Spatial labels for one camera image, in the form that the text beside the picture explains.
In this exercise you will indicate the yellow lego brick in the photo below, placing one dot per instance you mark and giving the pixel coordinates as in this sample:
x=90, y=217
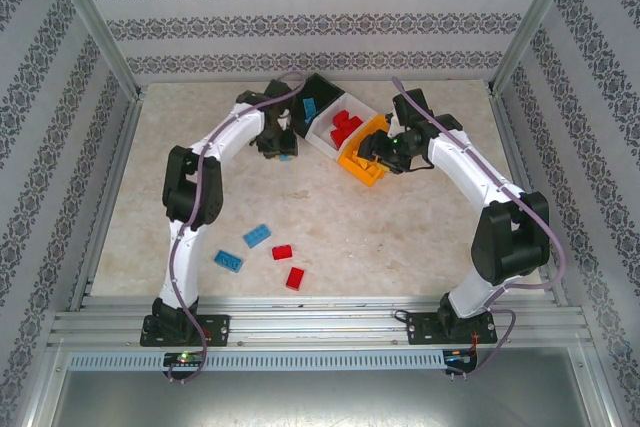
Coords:
x=360, y=165
x=379, y=172

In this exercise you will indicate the yellow plastic bin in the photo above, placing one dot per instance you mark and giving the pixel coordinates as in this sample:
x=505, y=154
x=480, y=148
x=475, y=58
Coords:
x=352, y=172

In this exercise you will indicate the white plastic bin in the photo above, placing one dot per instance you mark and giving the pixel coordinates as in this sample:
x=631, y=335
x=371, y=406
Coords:
x=324, y=123

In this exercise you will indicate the black plastic bin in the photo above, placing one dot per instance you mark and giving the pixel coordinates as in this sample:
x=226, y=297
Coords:
x=327, y=92

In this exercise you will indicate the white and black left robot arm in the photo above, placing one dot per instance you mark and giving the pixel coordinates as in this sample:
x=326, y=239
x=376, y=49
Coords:
x=230, y=129

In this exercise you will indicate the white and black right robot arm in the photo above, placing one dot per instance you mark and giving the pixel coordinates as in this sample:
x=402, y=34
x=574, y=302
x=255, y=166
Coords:
x=460, y=162

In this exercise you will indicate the small circuit board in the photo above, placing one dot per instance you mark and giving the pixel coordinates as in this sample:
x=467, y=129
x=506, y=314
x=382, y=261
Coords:
x=185, y=359
x=460, y=357

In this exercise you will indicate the grey metal panel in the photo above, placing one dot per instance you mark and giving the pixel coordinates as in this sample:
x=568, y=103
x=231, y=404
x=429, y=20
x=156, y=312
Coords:
x=320, y=402

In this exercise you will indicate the aluminium side rail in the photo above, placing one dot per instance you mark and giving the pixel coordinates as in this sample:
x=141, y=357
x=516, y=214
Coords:
x=120, y=157
x=515, y=147

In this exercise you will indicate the aluminium mounting rail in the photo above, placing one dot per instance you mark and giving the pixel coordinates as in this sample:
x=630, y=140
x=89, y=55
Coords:
x=320, y=319

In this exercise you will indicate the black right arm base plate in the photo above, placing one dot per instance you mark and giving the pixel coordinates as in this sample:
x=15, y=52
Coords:
x=420, y=329

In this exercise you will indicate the aluminium frame post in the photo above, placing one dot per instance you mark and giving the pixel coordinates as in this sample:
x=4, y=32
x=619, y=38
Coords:
x=535, y=17
x=93, y=17

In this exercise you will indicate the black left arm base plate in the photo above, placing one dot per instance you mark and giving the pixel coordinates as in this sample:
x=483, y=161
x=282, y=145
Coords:
x=217, y=329

